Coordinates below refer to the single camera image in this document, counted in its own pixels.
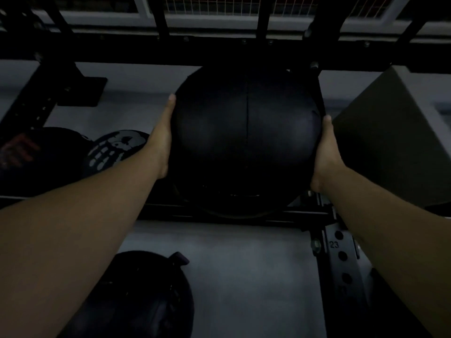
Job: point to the person's right hand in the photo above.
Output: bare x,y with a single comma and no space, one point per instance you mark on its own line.
326,158

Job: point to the person's left hand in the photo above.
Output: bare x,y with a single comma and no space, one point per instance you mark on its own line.
162,147

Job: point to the ball with white handprint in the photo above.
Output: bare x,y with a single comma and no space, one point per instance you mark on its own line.
112,151

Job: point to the large plain black medicine ball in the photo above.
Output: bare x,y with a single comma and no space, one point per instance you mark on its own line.
246,137

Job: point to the black steel storage rack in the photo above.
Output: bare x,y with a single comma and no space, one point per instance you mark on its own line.
338,256

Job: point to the ball with red handprint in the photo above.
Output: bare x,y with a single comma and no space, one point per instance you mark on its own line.
35,158

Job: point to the stitched panel black medicine ball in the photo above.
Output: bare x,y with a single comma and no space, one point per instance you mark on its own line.
141,299

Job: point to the person's right forearm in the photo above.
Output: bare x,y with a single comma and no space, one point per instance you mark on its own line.
398,235

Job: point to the person's left forearm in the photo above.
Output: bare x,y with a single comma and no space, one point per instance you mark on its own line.
70,235

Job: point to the grey plyo box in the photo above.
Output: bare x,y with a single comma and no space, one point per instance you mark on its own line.
398,137

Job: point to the white framed mesh window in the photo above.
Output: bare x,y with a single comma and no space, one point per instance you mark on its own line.
218,6

